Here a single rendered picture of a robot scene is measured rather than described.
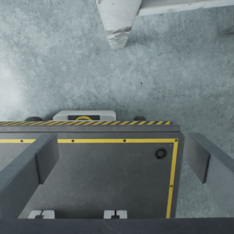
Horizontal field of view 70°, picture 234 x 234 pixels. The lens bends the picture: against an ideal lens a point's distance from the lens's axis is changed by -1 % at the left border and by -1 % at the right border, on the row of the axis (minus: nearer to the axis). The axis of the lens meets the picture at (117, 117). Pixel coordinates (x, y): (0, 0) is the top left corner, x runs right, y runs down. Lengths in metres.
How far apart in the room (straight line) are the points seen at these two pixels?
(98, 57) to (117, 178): 0.52
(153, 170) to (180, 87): 0.44
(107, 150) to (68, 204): 0.25
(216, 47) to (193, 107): 0.28
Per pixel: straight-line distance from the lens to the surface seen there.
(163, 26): 0.84
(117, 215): 0.67
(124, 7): 0.25
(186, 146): 0.17
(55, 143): 0.16
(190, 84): 0.88
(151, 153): 0.56
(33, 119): 0.81
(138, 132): 0.52
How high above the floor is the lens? 0.80
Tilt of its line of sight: 74 degrees down
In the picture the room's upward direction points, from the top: 180 degrees clockwise
